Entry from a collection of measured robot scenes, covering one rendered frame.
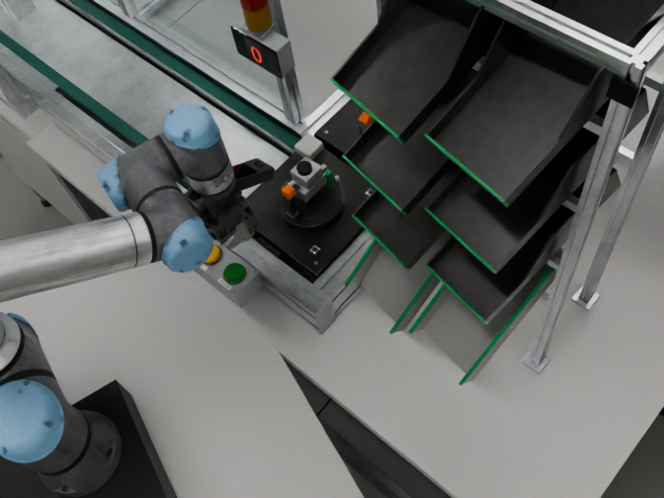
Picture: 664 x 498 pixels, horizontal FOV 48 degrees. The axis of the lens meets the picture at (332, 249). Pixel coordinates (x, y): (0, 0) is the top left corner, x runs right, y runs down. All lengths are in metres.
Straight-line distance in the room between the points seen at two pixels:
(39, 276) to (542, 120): 0.63
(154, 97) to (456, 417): 1.03
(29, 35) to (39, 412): 1.20
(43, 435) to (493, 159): 0.79
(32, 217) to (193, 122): 1.95
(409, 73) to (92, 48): 1.25
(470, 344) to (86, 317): 0.81
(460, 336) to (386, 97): 0.52
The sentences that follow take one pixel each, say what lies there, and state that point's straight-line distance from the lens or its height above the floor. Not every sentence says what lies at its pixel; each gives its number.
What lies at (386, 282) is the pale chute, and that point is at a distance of 1.37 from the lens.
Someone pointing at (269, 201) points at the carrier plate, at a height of 0.97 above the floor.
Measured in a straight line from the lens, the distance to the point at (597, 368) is 1.51.
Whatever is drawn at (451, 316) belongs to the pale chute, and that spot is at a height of 1.03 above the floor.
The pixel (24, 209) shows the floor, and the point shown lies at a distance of 3.07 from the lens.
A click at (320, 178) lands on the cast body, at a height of 1.05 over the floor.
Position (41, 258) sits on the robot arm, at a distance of 0.99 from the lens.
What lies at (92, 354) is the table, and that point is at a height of 0.86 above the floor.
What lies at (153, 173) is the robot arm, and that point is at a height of 1.39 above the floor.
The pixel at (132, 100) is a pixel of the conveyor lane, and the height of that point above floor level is 0.92.
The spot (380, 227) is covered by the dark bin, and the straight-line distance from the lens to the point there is 1.22.
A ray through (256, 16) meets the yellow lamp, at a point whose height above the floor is 1.30.
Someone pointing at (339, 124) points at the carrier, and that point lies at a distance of 1.65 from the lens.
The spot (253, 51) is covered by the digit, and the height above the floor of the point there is 1.21.
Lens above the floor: 2.23
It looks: 59 degrees down
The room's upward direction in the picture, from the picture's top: 12 degrees counter-clockwise
